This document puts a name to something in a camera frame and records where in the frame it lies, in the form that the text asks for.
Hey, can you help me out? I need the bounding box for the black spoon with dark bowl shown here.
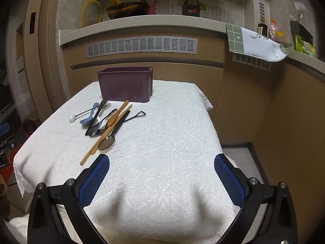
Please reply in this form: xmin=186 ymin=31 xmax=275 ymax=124
xmin=98 ymin=110 xmax=131 ymax=150

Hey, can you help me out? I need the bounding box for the green and white towel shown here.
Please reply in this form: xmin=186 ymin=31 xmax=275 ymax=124
xmin=226 ymin=23 xmax=292 ymax=62

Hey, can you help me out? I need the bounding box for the blue plastic spoon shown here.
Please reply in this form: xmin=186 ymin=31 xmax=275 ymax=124
xmin=79 ymin=103 xmax=100 ymax=125

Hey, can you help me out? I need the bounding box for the wooden spoon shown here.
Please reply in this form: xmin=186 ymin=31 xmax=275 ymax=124
xmin=107 ymin=100 xmax=129 ymax=128

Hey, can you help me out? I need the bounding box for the green crumpled cloth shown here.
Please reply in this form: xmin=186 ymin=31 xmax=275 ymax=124
xmin=295 ymin=36 xmax=317 ymax=57

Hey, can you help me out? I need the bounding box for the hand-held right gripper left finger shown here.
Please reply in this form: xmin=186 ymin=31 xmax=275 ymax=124
xmin=27 ymin=154 xmax=110 ymax=244

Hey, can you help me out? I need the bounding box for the small grey vent grille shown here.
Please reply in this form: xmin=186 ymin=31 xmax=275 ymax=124
xmin=232 ymin=53 xmax=271 ymax=71

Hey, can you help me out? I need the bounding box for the wooden chopstick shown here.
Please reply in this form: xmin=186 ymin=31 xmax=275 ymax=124
xmin=79 ymin=104 xmax=133 ymax=166
xmin=88 ymin=104 xmax=132 ymax=157

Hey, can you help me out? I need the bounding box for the yellow-rimmed pan lid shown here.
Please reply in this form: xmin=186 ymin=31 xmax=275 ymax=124
xmin=82 ymin=0 xmax=103 ymax=27

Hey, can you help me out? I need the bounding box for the cartoon wall poster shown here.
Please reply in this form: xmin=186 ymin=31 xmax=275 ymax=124
xmin=117 ymin=0 xmax=242 ymax=21

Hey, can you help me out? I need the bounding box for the grey perforated utensil holder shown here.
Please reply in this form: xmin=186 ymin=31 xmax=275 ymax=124
xmin=290 ymin=14 xmax=313 ymax=44

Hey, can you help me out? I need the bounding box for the black-handled metal spoon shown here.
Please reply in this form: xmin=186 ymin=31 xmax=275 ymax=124
xmin=89 ymin=108 xmax=118 ymax=136

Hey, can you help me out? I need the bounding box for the white lace tablecloth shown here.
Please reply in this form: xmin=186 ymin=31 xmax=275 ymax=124
xmin=13 ymin=80 xmax=240 ymax=244

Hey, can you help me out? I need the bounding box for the white ball-ended metal utensil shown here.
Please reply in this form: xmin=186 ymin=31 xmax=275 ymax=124
xmin=68 ymin=107 xmax=95 ymax=122

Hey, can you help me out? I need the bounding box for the beige stone countertop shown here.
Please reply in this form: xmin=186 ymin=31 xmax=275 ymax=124
xmin=59 ymin=15 xmax=325 ymax=64

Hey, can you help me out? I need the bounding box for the wooden door frame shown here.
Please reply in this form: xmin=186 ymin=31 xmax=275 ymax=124
xmin=22 ymin=0 xmax=67 ymax=122

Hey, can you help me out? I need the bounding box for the long slim black utensil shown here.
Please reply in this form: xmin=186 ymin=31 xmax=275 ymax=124
xmin=84 ymin=99 xmax=107 ymax=136

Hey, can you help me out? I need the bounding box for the purple plastic utensil holder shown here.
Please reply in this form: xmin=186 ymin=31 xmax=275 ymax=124
xmin=97 ymin=66 xmax=154 ymax=103

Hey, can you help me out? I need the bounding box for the yellow-handled black pan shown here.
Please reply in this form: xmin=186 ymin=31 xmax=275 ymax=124
xmin=99 ymin=0 xmax=153 ymax=20

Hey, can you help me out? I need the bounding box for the black shovel-handled utensil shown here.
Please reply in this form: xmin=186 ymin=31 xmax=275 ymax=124
xmin=123 ymin=110 xmax=146 ymax=122

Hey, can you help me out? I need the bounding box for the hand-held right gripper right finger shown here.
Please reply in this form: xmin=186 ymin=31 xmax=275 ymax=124
xmin=214 ymin=154 xmax=298 ymax=244

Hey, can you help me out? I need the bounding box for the long grey vent grille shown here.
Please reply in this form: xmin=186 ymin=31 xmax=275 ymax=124
xmin=88 ymin=38 xmax=198 ymax=58

